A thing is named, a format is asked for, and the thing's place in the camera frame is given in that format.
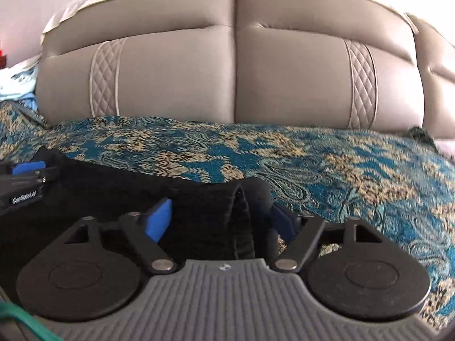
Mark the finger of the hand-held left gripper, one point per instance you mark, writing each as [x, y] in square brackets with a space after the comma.
[25, 181]
[28, 168]

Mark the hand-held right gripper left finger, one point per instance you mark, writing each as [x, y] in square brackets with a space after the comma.
[158, 220]

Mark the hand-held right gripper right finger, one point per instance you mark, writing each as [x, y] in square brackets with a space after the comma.
[284, 225]

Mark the black pants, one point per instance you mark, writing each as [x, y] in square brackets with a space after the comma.
[117, 188]

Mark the teal gold patterned blanket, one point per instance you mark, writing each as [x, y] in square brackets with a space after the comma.
[337, 177]

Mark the light blue cloth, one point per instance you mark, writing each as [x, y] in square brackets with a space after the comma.
[17, 83]

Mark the red object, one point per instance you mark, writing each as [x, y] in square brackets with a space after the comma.
[2, 55]

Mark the beige leather sofa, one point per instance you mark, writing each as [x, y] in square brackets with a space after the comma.
[231, 78]

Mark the dark cloth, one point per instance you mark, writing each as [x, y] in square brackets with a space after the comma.
[421, 135]

